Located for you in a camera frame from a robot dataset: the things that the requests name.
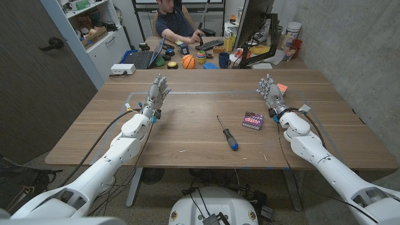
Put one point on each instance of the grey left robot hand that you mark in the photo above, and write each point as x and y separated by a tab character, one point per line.
154	97

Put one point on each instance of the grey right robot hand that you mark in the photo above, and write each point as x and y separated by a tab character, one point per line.
273	93

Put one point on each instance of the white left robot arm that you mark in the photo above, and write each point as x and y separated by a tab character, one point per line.
103	168

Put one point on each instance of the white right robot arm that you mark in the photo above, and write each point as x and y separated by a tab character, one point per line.
331	172

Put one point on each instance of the purple case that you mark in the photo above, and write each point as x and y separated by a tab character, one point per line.
253	120

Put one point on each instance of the green round object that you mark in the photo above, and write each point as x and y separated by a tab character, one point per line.
160	61

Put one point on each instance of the yellow black button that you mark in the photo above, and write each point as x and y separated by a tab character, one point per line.
172	65

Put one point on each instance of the open dark laptop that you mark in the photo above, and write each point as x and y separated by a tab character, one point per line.
143	57

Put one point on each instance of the white power box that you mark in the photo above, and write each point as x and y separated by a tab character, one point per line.
122	68

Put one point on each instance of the clear drinking glass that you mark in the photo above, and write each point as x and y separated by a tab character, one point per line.
288	53

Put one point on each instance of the yellow bowl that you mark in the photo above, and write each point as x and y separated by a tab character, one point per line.
260	49

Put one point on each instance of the blue black button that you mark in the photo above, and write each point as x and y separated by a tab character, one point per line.
170	52

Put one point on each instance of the small orange basketball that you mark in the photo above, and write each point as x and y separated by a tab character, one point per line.
188	62

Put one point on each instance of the red cup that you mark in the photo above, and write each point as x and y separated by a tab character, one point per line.
297	47

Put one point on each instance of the blue toy box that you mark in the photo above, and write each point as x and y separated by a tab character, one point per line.
182	48

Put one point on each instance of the dark blue mug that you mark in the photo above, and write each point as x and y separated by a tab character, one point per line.
223	60

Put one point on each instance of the colourful stacking cups toy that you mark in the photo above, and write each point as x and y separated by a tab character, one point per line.
201	57

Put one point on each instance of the white canister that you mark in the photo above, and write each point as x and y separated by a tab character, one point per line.
292	32

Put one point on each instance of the blue flat box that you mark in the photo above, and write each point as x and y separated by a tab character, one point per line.
210	66

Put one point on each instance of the white shelf cabinet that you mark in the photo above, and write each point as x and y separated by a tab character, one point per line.
103	53

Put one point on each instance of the yellow carton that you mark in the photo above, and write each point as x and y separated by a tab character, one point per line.
228	40

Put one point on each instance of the orange block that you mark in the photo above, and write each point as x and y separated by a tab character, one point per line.
218	49

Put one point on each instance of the black keyboard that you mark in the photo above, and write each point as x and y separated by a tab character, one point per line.
210	44

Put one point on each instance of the person in dark polo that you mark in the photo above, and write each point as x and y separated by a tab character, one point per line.
173	22

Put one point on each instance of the black computer monitor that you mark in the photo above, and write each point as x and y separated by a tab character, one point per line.
253	18

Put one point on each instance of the black round floor fan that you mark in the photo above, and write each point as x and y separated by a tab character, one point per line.
152	175

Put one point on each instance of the cardboard box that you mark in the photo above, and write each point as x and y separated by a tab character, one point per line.
93	38

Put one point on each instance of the grey table leg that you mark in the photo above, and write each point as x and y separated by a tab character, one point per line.
293	190
134	187

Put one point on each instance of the grey sneaker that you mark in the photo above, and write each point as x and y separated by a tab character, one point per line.
109	184

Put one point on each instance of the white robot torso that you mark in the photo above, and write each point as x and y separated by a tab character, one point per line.
212	203

